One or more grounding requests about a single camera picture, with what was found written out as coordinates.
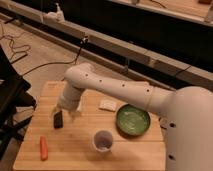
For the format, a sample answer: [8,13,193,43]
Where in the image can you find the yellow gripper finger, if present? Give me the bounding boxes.
[51,106,62,117]
[69,111,81,119]

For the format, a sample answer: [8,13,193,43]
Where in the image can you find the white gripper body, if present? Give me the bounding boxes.
[57,84,82,112]

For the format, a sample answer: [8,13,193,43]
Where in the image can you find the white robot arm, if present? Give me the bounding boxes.
[57,63,213,171]

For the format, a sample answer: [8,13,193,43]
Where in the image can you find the black rectangular block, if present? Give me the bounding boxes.
[53,111,63,128]

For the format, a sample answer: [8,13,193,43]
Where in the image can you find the white sponge block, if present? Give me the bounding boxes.
[99,99,117,112]

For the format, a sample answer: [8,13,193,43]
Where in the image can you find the green round plate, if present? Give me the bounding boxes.
[116,104,151,136]

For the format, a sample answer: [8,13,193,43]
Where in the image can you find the black chair frame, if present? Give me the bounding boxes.
[0,46,36,160]

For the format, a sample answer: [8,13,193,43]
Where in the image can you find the black cable on floor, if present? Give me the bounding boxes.
[20,35,90,82]

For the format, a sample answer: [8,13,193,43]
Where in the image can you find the white object on rail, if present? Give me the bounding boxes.
[45,4,65,22]

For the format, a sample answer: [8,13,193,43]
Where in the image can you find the thin cable left floor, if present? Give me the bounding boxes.
[0,19,32,64]

